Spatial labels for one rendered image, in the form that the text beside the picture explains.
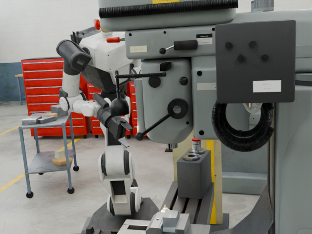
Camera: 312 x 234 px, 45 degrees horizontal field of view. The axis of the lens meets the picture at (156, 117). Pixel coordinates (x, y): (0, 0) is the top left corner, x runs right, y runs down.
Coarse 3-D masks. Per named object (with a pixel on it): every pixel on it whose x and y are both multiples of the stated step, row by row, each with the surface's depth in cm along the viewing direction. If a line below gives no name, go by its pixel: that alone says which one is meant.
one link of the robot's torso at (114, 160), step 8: (128, 104) 219; (128, 120) 219; (104, 128) 213; (112, 136) 217; (112, 144) 217; (120, 144) 217; (104, 152) 215; (112, 152) 211; (120, 152) 211; (128, 152) 216; (104, 160) 211; (112, 160) 210; (120, 160) 210; (128, 160) 212; (104, 168) 210; (112, 168) 210; (120, 168) 210; (128, 168) 212
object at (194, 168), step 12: (192, 156) 189; (204, 156) 188; (180, 168) 184; (192, 168) 181; (204, 168) 188; (180, 180) 185; (192, 180) 183; (204, 180) 188; (180, 192) 187; (192, 192) 184; (204, 192) 189
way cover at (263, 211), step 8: (264, 192) 155; (264, 200) 149; (256, 208) 155; (264, 208) 144; (248, 216) 160; (256, 216) 150; (264, 216) 139; (272, 216) 130; (240, 224) 160; (248, 224) 153; (256, 224) 144; (264, 224) 135; (216, 232) 165; (224, 232) 163; (232, 232) 160; (240, 232) 154; (248, 232) 147; (256, 232) 139
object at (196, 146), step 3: (192, 141) 194; (198, 141) 192; (192, 144) 194; (195, 144) 193; (198, 144) 193; (192, 147) 195; (195, 147) 193; (198, 147) 193; (195, 150) 194; (198, 150) 194
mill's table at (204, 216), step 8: (176, 184) 203; (168, 192) 194; (176, 192) 196; (208, 192) 191; (168, 200) 185; (176, 200) 184; (184, 200) 183; (192, 200) 183; (200, 200) 188; (208, 200) 182; (160, 208) 176; (168, 208) 176; (176, 208) 175; (184, 208) 180; (192, 208) 174; (200, 208) 174; (208, 208) 173; (192, 216) 167; (200, 216) 166; (208, 216) 170; (208, 224) 169
